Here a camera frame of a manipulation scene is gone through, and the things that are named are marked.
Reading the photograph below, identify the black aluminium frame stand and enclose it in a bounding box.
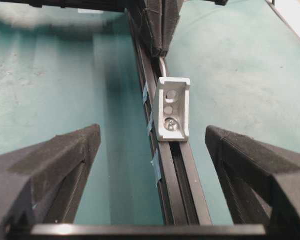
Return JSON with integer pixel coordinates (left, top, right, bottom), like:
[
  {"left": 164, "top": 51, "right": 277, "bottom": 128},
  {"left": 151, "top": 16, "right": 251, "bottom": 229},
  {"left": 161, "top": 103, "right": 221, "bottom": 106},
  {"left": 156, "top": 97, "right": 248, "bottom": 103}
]
[{"left": 0, "top": 0, "right": 228, "bottom": 13}]

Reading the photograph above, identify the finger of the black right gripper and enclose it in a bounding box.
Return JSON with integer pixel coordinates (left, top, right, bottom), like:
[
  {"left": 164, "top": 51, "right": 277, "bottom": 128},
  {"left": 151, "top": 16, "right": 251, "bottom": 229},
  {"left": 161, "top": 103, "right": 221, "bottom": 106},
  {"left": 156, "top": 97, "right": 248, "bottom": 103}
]
[
  {"left": 139, "top": 0, "right": 163, "bottom": 57},
  {"left": 161, "top": 0, "right": 183, "bottom": 57}
]

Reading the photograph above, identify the blue tape strip lower rail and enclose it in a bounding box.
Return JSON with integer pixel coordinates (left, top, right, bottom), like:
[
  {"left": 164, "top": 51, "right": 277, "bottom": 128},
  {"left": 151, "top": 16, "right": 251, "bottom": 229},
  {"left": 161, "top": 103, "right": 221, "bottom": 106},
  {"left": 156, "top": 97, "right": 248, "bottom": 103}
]
[{"left": 151, "top": 149, "right": 162, "bottom": 188}]

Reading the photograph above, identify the blue tape strip on rail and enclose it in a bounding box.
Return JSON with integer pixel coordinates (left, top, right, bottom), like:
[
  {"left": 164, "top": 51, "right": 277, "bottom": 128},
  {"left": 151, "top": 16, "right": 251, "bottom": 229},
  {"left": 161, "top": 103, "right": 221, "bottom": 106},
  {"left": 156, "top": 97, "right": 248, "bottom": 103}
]
[{"left": 142, "top": 81, "right": 149, "bottom": 105}]

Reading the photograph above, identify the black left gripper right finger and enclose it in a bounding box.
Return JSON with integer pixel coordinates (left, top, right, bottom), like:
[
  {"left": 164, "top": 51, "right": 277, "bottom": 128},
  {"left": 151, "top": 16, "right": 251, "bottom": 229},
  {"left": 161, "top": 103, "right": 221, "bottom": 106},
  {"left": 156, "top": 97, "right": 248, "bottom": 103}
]
[{"left": 205, "top": 125, "right": 300, "bottom": 240}]

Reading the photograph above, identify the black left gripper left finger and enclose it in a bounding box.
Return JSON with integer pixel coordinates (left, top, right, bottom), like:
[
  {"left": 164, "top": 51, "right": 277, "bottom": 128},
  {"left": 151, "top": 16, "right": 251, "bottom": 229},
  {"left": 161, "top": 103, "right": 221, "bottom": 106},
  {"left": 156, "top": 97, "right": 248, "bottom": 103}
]
[{"left": 0, "top": 123, "right": 101, "bottom": 240}]

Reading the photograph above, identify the silver metal corner fitting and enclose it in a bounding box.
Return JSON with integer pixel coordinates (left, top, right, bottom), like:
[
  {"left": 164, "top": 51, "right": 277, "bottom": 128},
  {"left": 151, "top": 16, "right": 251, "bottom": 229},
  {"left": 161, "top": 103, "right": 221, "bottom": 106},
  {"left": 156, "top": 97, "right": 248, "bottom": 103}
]
[{"left": 152, "top": 77, "right": 190, "bottom": 142}]

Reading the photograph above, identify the long black aluminium rail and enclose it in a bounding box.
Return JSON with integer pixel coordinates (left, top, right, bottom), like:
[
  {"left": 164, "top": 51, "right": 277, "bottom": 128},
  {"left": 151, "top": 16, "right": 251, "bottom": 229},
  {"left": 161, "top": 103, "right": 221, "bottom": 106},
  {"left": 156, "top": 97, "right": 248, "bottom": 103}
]
[{"left": 128, "top": 14, "right": 212, "bottom": 225}]

